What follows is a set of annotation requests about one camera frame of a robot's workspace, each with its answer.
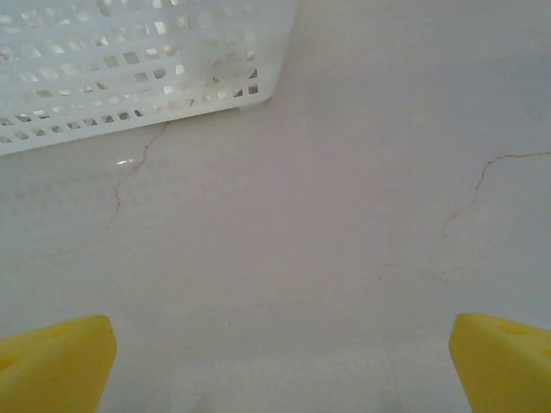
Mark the white plastic lattice basket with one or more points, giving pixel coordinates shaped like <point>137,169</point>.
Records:
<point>129,51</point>

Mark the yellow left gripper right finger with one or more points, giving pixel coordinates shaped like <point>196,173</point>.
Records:
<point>503,370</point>

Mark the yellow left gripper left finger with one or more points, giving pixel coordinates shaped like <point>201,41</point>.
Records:
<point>56,365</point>

